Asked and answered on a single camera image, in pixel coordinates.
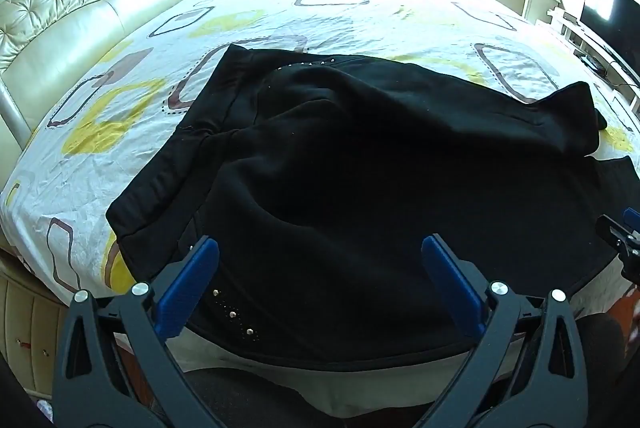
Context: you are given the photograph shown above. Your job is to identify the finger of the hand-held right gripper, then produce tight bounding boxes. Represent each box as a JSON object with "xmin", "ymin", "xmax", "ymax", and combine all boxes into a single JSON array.
[{"xmin": 596, "ymin": 207, "xmax": 640, "ymax": 284}]

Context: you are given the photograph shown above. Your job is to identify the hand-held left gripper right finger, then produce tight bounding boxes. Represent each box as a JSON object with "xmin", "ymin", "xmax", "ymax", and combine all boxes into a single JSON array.
[{"xmin": 410, "ymin": 233, "xmax": 628, "ymax": 428}]

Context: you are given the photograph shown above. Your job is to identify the black pants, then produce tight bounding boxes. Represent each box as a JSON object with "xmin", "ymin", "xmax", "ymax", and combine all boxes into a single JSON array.
[{"xmin": 106, "ymin": 43, "xmax": 640, "ymax": 356}]

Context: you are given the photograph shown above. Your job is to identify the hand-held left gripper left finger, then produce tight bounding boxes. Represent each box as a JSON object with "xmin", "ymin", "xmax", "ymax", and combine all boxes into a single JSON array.
[{"xmin": 52, "ymin": 235, "xmax": 236, "ymax": 428}]

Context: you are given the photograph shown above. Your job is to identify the black television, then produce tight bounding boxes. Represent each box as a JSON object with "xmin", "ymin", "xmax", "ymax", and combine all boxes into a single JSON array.
[{"xmin": 580, "ymin": 0, "xmax": 640, "ymax": 74}]

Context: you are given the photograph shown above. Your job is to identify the bed with patterned sheet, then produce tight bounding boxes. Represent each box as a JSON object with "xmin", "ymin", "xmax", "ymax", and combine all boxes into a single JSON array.
[{"xmin": 0, "ymin": 0, "xmax": 640, "ymax": 414}]

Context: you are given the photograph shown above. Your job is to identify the cream padded bed frame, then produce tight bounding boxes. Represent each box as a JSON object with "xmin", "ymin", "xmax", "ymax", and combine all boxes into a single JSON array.
[{"xmin": 0, "ymin": 248, "xmax": 126, "ymax": 409}]

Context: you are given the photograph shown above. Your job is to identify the white television stand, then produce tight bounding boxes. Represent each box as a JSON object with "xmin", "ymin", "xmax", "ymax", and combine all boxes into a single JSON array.
[{"xmin": 547, "ymin": 8, "xmax": 640, "ymax": 109}]

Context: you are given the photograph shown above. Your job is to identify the cream tufted headboard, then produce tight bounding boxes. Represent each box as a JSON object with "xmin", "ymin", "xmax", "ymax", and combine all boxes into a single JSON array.
[{"xmin": 0, "ymin": 0, "xmax": 207, "ymax": 139}]

